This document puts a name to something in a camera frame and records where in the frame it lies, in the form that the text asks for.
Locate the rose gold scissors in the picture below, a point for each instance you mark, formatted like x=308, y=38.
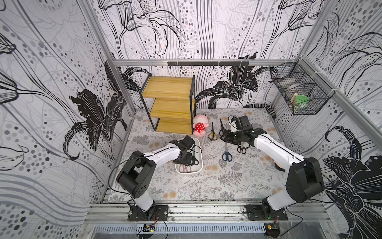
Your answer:
x=185, y=169

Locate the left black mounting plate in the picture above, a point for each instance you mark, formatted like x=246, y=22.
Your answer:
x=159, y=212

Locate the silver black handled scissors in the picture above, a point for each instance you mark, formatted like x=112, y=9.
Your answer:
x=191, y=160

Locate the black yellow handled scissors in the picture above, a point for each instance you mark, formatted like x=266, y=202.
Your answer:
x=212, y=136

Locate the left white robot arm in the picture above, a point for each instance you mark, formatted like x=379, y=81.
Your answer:
x=137, y=172

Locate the pink doll with blue hat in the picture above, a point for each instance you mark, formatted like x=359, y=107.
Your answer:
x=280, y=157

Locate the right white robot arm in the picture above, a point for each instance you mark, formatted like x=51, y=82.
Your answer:
x=304, y=177

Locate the black yellow connector box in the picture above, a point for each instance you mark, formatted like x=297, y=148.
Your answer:
x=272, y=230

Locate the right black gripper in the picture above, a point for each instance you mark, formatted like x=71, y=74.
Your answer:
x=231, y=136

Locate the pink plush pig toy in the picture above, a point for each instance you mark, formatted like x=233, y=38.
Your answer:
x=200, y=123

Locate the small black handled scissors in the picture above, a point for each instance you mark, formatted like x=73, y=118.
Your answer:
x=241, y=149

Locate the green lid in basket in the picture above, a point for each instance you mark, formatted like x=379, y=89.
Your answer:
x=301, y=100

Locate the white vented cable duct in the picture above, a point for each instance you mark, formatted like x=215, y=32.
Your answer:
x=239, y=228

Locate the large black handled scissors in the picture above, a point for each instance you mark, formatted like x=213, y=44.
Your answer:
x=222, y=127

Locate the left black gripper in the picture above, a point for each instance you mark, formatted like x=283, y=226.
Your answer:
x=188, y=160

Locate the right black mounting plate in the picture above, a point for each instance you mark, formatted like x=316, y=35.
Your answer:
x=256, y=212

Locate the blue handled scissors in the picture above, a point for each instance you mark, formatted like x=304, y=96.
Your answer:
x=227, y=156

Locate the black mounting plate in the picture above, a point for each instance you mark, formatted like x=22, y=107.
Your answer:
x=159, y=212
x=256, y=212

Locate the white plastic storage box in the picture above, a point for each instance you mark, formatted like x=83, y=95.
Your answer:
x=191, y=167

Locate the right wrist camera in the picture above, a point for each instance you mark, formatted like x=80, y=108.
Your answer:
x=242, y=123

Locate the black wire wall basket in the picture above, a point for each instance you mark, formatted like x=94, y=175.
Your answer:
x=298, y=78

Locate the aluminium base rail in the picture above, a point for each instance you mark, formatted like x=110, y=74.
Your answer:
x=204, y=211

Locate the small circuit board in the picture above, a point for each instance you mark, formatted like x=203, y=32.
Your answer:
x=148, y=228

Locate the wooden shelf black frame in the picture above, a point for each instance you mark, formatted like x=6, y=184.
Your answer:
x=169, y=103

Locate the black hook rail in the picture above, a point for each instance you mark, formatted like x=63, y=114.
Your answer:
x=208, y=63

